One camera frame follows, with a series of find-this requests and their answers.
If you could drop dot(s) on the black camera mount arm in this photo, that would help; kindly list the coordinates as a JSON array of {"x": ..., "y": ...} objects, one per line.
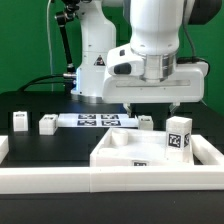
[{"x": 62, "y": 18}]

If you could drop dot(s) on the white marker base plate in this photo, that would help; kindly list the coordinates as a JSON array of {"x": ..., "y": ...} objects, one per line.
[{"x": 96, "y": 120}]

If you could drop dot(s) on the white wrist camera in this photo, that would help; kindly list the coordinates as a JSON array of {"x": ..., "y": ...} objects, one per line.
[{"x": 122, "y": 61}]

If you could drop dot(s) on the white U-shaped obstacle fence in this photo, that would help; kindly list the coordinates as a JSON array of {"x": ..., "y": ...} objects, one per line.
[{"x": 110, "y": 179}]

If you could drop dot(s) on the white square tabletop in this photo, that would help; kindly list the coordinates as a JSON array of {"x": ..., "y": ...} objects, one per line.
[{"x": 132, "y": 147}]

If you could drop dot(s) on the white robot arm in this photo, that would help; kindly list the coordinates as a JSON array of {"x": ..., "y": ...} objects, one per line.
[{"x": 145, "y": 70}]

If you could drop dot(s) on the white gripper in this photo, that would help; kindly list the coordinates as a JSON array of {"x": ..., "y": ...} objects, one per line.
[{"x": 186, "y": 84}]

